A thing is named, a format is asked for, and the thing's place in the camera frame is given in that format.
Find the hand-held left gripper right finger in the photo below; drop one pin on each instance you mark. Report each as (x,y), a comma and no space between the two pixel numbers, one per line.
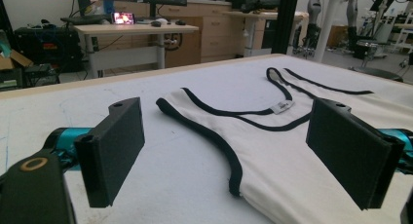
(347,156)

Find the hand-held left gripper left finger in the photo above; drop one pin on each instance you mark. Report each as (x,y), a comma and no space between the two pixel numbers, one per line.
(110,152)

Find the white tank top black trim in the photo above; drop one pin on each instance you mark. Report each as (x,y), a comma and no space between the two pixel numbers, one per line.
(282,162)

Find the light wooden table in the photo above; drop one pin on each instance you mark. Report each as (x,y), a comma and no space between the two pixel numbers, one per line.
(97,80)

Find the white table mat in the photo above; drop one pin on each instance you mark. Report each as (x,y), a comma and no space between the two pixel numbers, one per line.
(181,188)

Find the round metal stool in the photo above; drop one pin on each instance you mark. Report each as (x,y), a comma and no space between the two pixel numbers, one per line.
(373,69)

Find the black equipment case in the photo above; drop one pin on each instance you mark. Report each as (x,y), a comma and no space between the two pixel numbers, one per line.
(48,45)

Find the black computer tower green sticker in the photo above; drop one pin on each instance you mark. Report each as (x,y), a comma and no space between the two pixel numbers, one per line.
(9,78)

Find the wooden desk with white legs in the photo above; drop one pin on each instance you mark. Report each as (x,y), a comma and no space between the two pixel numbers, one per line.
(136,29)

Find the white metal stand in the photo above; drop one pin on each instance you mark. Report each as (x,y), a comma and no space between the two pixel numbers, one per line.
(328,26)

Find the open cardboard box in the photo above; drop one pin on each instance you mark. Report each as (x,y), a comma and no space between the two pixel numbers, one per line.
(18,59)

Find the smartphone with lit screen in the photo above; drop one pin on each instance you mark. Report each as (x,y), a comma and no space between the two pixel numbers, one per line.
(123,18)

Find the black keyboard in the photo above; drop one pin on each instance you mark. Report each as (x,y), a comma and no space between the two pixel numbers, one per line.
(84,19)

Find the black computer mouse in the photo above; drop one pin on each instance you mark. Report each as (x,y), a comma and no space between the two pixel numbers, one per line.
(180,22)
(156,23)

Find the light wooden cabinets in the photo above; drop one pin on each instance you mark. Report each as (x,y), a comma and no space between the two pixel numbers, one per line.
(217,29)

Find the wooden side table white leg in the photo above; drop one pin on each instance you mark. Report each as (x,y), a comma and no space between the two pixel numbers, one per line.
(259,15)

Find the black bag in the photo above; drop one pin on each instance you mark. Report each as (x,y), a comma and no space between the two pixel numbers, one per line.
(259,2)

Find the black metal post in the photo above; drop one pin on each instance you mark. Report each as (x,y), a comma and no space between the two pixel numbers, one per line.
(285,22)

